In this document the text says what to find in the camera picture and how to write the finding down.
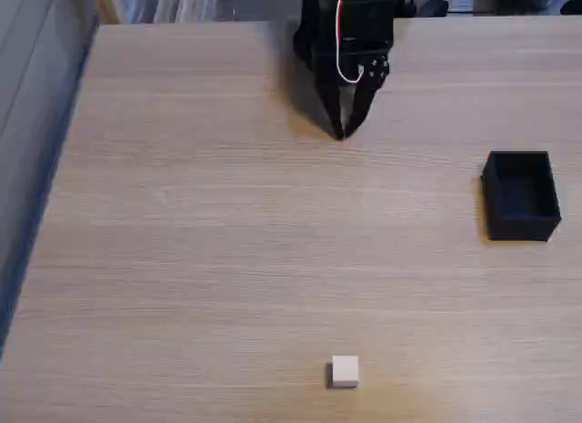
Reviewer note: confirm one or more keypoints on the light wooden frame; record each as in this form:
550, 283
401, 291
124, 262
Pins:
105, 3

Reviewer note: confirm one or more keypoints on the dark round object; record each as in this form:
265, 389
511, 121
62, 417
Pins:
573, 7

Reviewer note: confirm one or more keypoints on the white block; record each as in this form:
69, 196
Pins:
344, 372

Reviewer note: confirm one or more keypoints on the black device behind table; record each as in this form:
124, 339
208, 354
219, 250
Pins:
432, 7

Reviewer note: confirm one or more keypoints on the black open box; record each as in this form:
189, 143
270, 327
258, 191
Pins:
523, 193

